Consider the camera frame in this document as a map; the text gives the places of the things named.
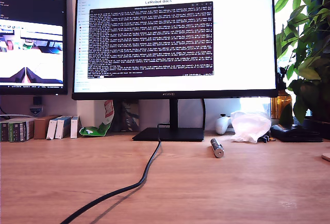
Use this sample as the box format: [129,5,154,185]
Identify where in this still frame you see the metallic silver laser pointer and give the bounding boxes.
[210,138,225,159]

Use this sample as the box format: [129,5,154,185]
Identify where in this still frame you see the dark patterned box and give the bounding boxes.
[113,99,140,132]

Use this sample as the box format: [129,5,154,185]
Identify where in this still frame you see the white game controller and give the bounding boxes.
[215,114,233,135]

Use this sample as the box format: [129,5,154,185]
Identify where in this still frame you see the green white snack bag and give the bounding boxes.
[78,100,116,137]

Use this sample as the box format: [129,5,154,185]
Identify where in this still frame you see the clear crumpled plastic bag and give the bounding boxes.
[230,110,272,143]

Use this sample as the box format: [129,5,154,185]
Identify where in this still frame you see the large black Huawei monitor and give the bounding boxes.
[71,0,280,141]

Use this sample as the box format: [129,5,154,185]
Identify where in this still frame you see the small white blue box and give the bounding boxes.
[46,117,62,140]
[55,116,72,139]
[70,115,81,139]

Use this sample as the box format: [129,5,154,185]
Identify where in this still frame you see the amber glass pump bottle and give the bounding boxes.
[270,66,293,119]

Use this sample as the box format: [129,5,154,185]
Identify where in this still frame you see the brown cardboard box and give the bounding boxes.
[33,115,62,140]

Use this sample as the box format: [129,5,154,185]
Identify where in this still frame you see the blue white badge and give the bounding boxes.
[29,106,43,118]

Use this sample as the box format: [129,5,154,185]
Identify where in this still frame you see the black leather pouch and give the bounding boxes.
[270,123,324,142]

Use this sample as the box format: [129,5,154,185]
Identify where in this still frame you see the green black printed box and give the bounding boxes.
[8,120,35,142]

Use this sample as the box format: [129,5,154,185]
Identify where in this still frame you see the green leafy houseplant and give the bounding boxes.
[274,0,330,125]

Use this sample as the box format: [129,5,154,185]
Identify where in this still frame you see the dark plant pot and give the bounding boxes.
[303,117,330,139]

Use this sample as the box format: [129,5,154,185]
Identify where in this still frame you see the black monitor with code window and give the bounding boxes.
[0,0,68,95]

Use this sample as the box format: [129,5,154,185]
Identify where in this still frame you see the dark printed box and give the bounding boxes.
[0,121,10,142]

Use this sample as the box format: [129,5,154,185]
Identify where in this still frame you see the thin black hanging cable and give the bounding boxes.
[202,99,207,131]

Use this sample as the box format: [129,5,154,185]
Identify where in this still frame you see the thick black cable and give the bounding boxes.
[59,123,171,224]

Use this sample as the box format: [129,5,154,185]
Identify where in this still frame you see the white cable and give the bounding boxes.
[0,114,32,120]

